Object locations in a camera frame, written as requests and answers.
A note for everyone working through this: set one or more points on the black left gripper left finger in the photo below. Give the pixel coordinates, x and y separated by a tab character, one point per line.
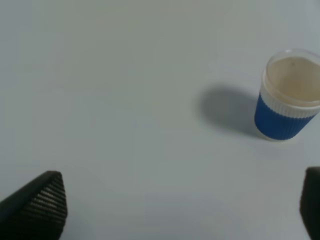
37	211

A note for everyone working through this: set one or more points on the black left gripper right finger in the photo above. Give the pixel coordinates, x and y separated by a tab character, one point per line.
310	202

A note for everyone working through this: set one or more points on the blue sleeved clear cup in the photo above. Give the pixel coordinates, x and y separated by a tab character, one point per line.
289	95

